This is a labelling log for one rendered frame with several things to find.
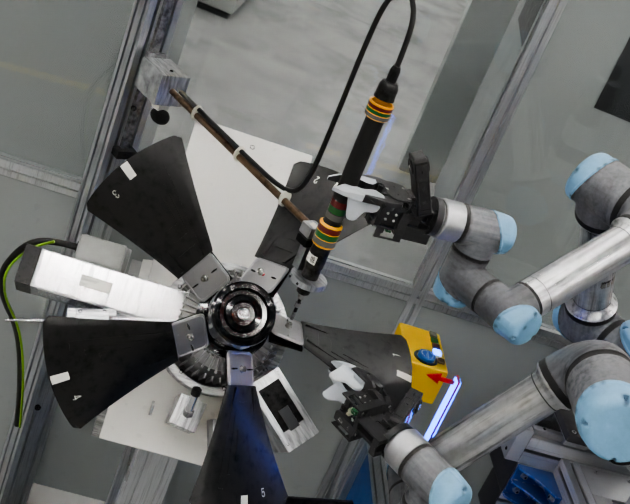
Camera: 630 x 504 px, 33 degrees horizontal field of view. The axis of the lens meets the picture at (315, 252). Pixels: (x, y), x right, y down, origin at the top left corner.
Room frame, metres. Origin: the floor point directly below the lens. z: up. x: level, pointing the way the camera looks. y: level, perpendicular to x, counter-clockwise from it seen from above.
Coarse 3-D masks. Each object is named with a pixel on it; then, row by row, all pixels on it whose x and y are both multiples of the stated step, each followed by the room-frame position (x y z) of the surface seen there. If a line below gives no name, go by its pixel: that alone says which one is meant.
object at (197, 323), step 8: (184, 320) 1.66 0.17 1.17; (192, 320) 1.67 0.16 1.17; (200, 320) 1.68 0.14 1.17; (176, 328) 1.66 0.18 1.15; (184, 328) 1.67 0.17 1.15; (192, 328) 1.68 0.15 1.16; (200, 328) 1.69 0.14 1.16; (176, 336) 1.66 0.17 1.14; (184, 336) 1.67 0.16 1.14; (200, 336) 1.69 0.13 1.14; (176, 344) 1.67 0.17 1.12; (184, 344) 1.68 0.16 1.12; (192, 344) 1.69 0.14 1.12; (200, 344) 1.70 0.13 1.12; (184, 352) 1.68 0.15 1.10; (192, 352) 1.69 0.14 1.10
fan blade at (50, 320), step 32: (64, 320) 1.56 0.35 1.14; (96, 320) 1.58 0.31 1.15; (128, 320) 1.61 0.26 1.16; (64, 352) 1.55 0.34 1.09; (96, 352) 1.58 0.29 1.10; (128, 352) 1.60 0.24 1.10; (160, 352) 1.64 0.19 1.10; (64, 384) 1.55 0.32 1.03; (96, 384) 1.58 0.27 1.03; (128, 384) 1.62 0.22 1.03
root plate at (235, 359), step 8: (232, 352) 1.67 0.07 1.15; (240, 352) 1.69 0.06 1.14; (248, 352) 1.72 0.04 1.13; (232, 360) 1.66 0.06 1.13; (240, 360) 1.69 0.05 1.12; (248, 360) 1.71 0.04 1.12; (248, 368) 1.70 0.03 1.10; (232, 376) 1.65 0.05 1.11; (240, 376) 1.67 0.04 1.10; (248, 376) 1.70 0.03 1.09; (232, 384) 1.63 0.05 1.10; (240, 384) 1.66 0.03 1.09; (248, 384) 1.69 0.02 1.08
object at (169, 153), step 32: (128, 160) 1.80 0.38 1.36; (160, 160) 1.80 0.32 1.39; (96, 192) 1.79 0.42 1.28; (128, 192) 1.78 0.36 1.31; (160, 192) 1.78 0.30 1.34; (192, 192) 1.78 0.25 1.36; (128, 224) 1.78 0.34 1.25; (160, 224) 1.77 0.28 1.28; (192, 224) 1.76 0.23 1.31; (160, 256) 1.77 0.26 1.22; (192, 256) 1.75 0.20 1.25
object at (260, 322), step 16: (224, 288) 1.69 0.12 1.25; (240, 288) 1.71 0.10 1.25; (256, 288) 1.71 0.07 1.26; (208, 304) 1.72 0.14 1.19; (224, 304) 1.68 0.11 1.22; (240, 304) 1.70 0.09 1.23; (256, 304) 1.70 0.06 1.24; (272, 304) 1.71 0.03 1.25; (208, 320) 1.68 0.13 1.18; (224, 320) 1.67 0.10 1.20; (240, 320) 1.68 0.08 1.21; (256, 320) 1.68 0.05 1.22; (272, 320) 1.69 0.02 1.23; (208, 336) 1.73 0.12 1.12; (224, 336) 1.64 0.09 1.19; (240, 336) 1.66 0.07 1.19; (256, 336) 1.67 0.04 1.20; (224, 352) 1.72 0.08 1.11
